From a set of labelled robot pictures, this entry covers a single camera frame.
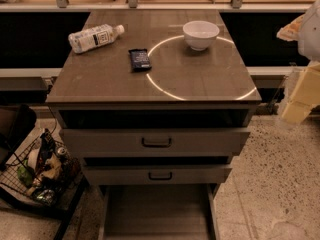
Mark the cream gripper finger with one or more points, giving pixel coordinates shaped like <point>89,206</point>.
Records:
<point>307,89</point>
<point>295,112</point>

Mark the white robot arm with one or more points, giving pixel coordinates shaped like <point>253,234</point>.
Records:
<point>306,31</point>

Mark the grey drawer cabinet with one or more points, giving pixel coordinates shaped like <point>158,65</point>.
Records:
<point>185,89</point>

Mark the bottom open grey drawer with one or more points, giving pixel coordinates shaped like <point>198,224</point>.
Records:
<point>159,212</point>

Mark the middle grey drawer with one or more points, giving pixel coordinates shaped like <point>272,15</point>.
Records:
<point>143,175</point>

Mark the top grey drawer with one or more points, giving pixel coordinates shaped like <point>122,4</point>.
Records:
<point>154,142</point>

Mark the white ceramic bowl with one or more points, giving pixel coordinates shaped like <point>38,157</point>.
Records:
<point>199,35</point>

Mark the clear plastic water bottle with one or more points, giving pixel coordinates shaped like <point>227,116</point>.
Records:
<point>94,37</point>

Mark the soda can in basket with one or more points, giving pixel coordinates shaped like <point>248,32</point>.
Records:
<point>61,153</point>

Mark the dark snack bag in basket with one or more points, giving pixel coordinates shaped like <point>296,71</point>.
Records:
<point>45,158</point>

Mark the green item in basket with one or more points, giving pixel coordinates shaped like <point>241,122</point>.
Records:
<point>25,175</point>

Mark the black wire basket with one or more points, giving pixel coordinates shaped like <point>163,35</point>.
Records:
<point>41,172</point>

